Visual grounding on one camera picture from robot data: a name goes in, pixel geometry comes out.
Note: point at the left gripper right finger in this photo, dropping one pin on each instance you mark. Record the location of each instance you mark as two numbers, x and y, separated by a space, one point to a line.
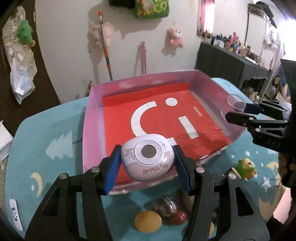
238 217

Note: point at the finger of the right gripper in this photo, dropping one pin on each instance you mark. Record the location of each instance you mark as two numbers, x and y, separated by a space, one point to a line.
268 107
269 128

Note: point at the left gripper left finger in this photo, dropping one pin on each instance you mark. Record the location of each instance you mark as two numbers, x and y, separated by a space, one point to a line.
56 217

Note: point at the clear plastic cup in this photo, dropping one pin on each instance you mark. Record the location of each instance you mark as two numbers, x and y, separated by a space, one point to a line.
234 104

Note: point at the pink My Melody device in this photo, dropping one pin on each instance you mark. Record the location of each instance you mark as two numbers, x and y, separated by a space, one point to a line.
147 157

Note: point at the green yellow toy figure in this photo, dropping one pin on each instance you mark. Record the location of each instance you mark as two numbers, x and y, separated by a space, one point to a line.
245 169

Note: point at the white remote device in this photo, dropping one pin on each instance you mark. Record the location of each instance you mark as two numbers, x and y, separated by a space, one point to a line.
15 214

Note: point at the dark red ball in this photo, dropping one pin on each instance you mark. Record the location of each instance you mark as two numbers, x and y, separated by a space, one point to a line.
178 218

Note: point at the glass jar silver lid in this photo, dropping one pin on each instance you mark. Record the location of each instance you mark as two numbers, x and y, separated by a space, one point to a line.
166 207

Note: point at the black cloth side table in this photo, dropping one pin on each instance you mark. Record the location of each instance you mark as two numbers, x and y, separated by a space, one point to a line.
218 62

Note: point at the orange round container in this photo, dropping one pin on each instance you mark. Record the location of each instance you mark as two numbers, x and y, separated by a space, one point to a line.
148 221

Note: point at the red Miniso paper bag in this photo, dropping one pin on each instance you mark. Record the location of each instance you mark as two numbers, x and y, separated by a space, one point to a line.
171 111

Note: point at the pink plush bear toy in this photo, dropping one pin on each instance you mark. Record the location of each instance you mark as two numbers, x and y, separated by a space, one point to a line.
175 37

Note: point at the brown wooden door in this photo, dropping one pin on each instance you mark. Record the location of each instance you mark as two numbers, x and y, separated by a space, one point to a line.
44 96

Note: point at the pink cardboard tray box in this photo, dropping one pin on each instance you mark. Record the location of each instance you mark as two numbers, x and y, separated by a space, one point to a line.
210 95

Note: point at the plastic bag on door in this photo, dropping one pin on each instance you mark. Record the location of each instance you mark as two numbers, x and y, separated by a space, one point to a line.
21 83

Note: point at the green printed tote bag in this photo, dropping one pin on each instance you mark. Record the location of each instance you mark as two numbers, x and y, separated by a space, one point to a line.
151 9

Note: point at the pale pink plush toy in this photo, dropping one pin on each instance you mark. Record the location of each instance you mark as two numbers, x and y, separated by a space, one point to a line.
96 31

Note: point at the green plush toy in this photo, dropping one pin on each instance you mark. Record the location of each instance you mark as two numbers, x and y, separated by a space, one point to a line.
24 33

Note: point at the orange handled mop stick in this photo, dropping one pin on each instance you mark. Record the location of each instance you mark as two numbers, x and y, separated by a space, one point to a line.
104 45

